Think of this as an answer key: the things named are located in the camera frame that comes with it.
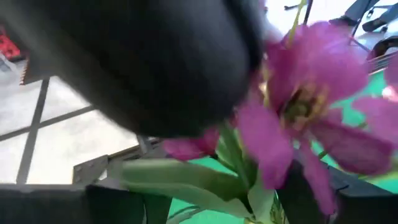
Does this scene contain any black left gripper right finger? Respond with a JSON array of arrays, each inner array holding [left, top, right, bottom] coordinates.
[[278, 161, 398, 224]]

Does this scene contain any red tool box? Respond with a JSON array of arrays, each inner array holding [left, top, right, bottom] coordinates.
[[0, 26, 21, 62]]

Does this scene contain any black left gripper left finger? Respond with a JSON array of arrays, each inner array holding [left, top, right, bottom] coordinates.
[[0, 183, 172, 224]]

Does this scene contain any purple flower bunch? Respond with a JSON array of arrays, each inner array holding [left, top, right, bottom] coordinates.
[[121, 0, 398, 224]]

